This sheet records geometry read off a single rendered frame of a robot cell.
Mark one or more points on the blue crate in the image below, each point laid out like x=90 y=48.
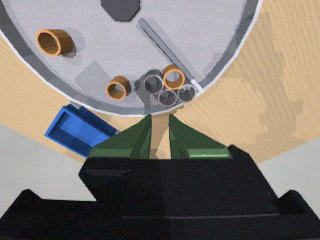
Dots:
x=71 y=132

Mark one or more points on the grey round turntable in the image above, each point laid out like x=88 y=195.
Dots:
x=201 y=36

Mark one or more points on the grey metal bushing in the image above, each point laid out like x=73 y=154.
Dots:
x=167 y=101
x=153 y=89
x=190 y=95

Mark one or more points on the bronze bushing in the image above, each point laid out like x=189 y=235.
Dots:
x=115 y=94
x=175 y=84
x=45 y=41

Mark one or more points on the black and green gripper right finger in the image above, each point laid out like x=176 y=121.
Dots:
x=188 y=143

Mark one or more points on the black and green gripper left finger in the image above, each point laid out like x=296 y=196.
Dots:
x=133 y=142

